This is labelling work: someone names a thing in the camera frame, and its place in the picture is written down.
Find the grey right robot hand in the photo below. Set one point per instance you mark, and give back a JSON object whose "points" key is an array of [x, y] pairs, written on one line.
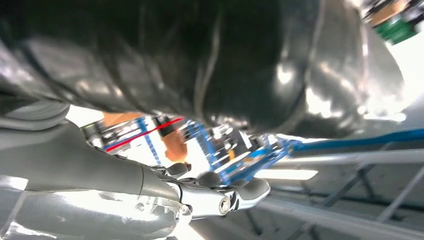
{"points": [[232, 59]]}

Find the blue metal shelf rack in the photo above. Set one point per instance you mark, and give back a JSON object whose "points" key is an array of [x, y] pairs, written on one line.
{"points": [[242, 162]]}

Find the white car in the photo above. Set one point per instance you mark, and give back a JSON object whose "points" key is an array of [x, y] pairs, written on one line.
{"points": [[139, 155]]}

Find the cardboard box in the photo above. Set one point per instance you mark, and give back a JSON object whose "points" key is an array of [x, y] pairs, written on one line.
{"points": [[386, 11]]}

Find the green plastic bottle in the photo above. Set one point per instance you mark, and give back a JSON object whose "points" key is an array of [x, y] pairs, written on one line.
{"points": [[396, 31]]}

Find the steel table frame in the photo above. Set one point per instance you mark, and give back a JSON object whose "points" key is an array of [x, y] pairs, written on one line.
{"points": [[348, 195]]}

